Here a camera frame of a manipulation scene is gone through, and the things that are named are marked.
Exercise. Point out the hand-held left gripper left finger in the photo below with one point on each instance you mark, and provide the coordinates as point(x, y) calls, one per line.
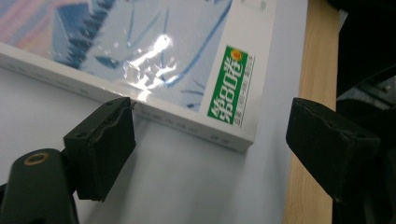
point(102, 149)

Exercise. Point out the thick white book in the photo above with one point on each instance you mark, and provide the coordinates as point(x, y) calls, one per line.
point(155, 46)

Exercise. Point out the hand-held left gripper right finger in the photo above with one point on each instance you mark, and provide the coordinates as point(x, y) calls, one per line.
point(333, 149)

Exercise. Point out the light grey table sheet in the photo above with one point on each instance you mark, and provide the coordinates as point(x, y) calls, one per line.
point(171, 180)

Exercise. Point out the wooden table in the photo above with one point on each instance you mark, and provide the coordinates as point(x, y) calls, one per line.
point(314, 93)

